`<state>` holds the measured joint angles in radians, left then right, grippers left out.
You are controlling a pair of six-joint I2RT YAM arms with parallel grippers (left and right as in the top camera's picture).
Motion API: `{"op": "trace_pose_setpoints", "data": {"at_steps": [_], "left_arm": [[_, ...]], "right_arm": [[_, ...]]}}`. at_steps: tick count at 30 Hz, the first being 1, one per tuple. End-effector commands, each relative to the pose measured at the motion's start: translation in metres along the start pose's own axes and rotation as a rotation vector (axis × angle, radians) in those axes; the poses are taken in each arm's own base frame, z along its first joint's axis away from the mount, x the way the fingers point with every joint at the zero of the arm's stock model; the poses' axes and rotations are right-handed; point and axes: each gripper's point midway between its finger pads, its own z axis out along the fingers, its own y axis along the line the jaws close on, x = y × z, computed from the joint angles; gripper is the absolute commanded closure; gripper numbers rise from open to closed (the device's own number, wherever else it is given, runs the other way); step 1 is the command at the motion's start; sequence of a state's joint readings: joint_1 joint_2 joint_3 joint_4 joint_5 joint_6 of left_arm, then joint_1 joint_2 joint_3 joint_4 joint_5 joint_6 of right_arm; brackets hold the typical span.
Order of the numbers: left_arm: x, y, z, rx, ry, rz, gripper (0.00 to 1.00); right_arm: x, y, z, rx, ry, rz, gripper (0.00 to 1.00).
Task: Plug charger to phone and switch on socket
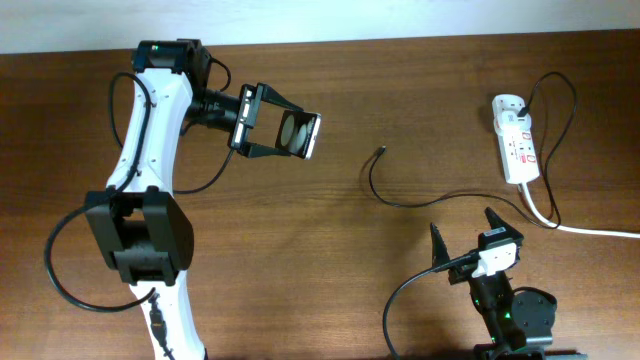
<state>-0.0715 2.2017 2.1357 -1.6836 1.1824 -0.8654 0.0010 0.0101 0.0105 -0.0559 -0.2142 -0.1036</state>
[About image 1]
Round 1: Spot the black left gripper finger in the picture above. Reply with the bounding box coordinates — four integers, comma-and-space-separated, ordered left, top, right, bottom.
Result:
247, 143, 291, 158
259, 83, 304, 112

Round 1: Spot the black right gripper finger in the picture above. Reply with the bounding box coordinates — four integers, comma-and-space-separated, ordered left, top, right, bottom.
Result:
430, 223, 451, 268
485, 207, 509, 230

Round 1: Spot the black Samsung Galaxy smartphone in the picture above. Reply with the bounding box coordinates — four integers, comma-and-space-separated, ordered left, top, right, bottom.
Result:
275, 110, 322, 160

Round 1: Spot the black USB charging cable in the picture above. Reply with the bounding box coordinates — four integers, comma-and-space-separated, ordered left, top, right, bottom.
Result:
368, 71, 578, 230

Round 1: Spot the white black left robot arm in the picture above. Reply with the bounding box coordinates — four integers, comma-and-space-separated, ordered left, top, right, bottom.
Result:
86, 39, 321, 359

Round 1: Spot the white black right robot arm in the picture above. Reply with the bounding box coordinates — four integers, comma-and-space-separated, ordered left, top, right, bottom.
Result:
430, 208, 524, 359

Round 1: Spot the white USB charger plug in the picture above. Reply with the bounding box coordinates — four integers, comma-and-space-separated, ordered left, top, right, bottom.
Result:
491, 94, 532, 136

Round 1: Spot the white power strip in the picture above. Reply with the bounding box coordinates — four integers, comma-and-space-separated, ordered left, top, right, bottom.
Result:
491, 93, 541, 185

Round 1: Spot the white power strip cord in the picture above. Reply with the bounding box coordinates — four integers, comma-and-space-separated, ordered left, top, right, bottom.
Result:
519, 181, 640, 239

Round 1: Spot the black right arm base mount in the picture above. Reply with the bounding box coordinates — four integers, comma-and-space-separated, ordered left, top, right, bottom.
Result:
510, 287, 557, 347

